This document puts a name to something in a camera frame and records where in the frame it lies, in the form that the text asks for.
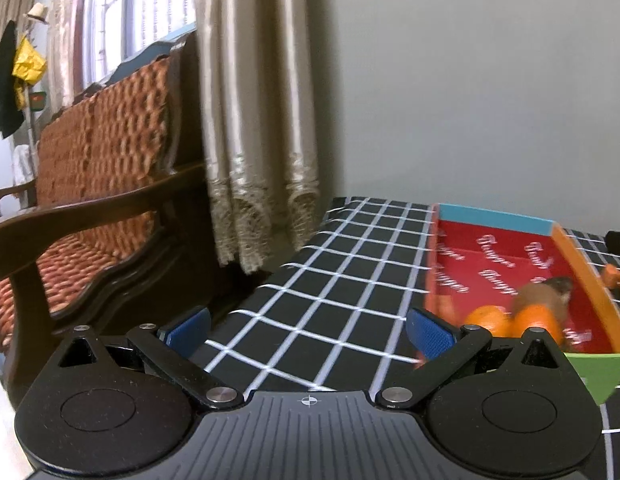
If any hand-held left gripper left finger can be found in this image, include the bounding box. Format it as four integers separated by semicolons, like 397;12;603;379
54;307;245;409

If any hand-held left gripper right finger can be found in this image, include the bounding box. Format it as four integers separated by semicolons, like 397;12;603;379
375;307;568;409

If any round brown fruit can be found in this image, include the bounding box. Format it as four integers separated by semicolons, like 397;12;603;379
511;276;576;322

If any colourful cardboard tray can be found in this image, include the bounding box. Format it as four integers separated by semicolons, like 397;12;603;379
422;203;620;406

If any black white checked tablecloth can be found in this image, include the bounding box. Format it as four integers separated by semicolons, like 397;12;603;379
189;197;620;480

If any dark wooden sofa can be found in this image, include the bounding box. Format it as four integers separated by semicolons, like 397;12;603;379
0;34;273;403

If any orange brown woven seat cover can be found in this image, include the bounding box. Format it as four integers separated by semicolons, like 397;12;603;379
0;56;173;357

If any beige satin curtain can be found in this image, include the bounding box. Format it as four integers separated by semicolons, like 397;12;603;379
191;0;321;275

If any white cloth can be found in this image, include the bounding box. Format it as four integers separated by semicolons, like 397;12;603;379
12;144;39;186

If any black coat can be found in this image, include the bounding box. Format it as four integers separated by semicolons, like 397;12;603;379
0;21;26;139

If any yellow bag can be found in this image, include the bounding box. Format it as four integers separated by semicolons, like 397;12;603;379
12;35;47;83

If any window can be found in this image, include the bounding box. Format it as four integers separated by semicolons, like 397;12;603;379
78;0;199;88

